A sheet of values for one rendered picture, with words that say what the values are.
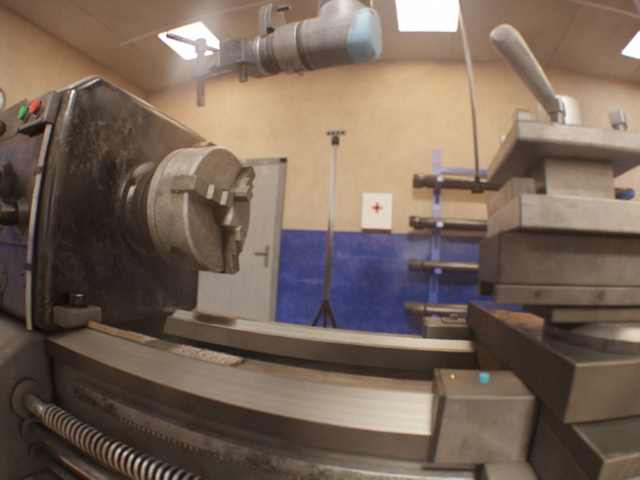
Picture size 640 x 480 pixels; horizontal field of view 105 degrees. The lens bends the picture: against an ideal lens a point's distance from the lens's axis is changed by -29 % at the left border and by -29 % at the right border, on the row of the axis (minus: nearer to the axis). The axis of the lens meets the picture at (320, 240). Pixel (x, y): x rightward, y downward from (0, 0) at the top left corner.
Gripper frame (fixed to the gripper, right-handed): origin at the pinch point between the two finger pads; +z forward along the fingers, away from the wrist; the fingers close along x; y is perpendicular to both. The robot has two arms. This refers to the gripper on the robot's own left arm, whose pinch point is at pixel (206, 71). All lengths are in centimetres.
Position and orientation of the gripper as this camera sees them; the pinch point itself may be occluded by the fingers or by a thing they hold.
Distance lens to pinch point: 72.7
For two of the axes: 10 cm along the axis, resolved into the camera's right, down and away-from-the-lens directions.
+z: -9.3, -0.2, 3.7
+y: 0.7, 9.7, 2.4
